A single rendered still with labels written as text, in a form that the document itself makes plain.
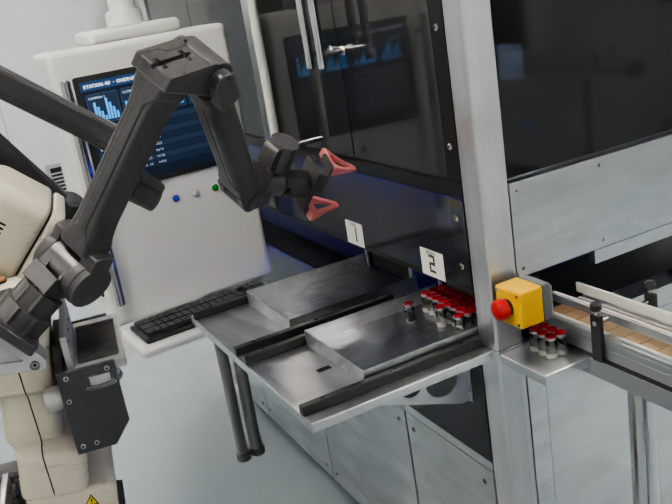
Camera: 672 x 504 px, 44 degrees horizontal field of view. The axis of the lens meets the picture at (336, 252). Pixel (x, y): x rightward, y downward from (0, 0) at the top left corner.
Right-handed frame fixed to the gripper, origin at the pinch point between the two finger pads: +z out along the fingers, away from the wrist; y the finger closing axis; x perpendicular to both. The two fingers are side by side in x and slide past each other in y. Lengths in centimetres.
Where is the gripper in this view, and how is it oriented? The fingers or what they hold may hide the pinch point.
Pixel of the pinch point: (343, 186)
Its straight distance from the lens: 171.8
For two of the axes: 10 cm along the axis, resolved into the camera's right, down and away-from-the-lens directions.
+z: 8.6, 0.2, 5.2
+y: -3.6, 7.3, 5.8
